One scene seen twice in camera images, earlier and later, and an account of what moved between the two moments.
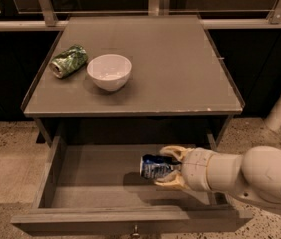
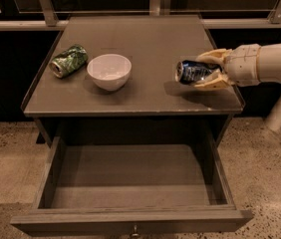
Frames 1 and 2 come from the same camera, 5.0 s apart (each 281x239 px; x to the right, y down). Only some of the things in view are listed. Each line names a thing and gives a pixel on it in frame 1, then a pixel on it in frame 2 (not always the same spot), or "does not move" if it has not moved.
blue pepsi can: (156, 165) → (188, 71)
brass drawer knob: (136, 235) does not move
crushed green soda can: (69, 62) does not move
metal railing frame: (158, 6) does not move
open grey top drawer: (92, 187) does not move
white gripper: (196, 169) → (242, 65)
